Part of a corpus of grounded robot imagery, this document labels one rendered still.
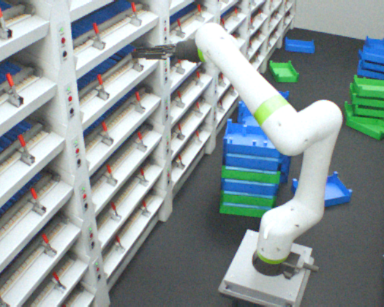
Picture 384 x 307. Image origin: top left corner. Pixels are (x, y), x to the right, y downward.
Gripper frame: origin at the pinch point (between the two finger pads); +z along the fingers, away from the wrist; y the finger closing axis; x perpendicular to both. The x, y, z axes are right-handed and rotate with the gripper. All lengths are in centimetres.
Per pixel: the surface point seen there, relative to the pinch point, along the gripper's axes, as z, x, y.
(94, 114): 1.3, -8.8, -36.4
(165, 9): -3.0, 11.9, 21.8
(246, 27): 7, -36, 156
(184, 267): -3, -104, -11
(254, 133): -23, -66, 56
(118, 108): 11.3, -20.4, -8.2
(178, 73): 7.2, -25.5, 41.6
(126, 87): 1.4, -8.9, -13.3
